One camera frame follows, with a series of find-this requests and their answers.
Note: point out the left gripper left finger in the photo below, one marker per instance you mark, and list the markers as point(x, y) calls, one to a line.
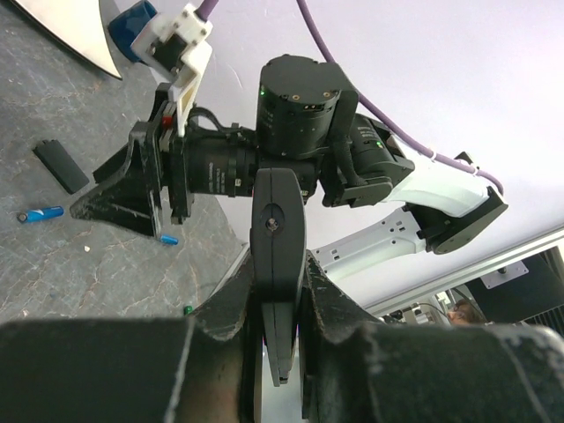
point(195, 368)

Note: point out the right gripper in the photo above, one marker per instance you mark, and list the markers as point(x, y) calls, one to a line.
point(129, 184)

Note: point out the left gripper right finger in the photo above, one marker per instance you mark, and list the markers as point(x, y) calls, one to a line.
point(355, 368)

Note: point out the black remote battery cover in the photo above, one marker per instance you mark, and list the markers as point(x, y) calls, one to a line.
point(61, 165)

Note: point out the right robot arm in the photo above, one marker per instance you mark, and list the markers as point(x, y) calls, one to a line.
point(308, 136)

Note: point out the blue metallic battery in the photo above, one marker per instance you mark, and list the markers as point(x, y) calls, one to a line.
point(168, 239)

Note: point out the person's head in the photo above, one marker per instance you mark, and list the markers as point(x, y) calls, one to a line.
point(464, 313)

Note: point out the dark blue mug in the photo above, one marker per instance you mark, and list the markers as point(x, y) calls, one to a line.
point(125, 28)

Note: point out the square white plate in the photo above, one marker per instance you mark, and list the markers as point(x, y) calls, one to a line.
point(78, 25)

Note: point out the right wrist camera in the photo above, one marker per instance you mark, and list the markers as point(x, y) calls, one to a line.
point(177, 49)

